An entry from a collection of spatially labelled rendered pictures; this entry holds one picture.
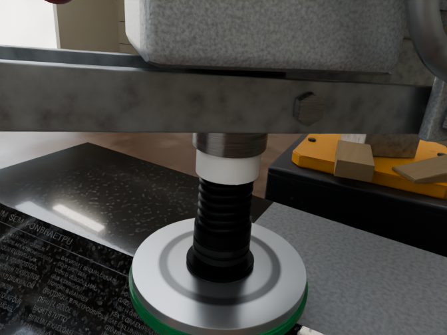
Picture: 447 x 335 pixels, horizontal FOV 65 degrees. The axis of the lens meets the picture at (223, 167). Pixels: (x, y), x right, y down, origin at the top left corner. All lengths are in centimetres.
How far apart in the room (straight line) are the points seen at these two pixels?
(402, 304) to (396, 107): 28
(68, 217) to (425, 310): 56
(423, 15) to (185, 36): 14
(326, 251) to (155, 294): 31
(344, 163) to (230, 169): 70
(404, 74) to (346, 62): 96
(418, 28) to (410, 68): 99
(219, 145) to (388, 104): 17
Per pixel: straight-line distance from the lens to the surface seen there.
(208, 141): 35
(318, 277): 55
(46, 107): 29
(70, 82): 29
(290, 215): 69
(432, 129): 40
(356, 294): 55
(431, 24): 25
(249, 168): 36
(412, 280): 61
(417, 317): 55
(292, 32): 26
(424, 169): 119
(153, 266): 44
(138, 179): 80
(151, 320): 40
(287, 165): 118
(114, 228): 63
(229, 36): 24
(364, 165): 104
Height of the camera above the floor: 116
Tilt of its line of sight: 22 degrees down
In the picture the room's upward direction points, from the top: 4 degrees clockwise
